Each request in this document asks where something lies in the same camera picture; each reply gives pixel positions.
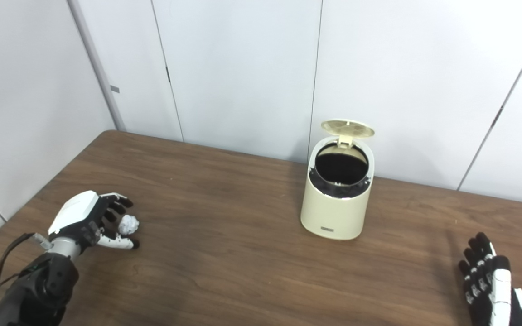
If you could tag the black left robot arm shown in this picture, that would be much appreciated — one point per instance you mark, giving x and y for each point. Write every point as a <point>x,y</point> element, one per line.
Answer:
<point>39,285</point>

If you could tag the gray wall trim post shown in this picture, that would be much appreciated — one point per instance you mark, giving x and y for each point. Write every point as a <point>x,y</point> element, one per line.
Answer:
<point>98,68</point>

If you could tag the cream round bin lid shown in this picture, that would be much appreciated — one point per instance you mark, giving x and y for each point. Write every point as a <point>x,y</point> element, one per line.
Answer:
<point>347,128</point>

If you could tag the cream-colored round bin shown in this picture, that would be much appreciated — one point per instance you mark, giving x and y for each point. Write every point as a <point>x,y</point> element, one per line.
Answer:
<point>333,213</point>

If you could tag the white paper ball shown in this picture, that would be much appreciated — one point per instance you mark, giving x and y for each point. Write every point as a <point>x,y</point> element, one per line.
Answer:
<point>128,224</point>

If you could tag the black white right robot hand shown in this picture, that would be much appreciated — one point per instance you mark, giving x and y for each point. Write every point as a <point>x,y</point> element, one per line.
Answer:
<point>499,290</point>

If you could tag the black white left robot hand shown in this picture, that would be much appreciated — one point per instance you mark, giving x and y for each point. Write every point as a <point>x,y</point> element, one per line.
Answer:
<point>77,210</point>

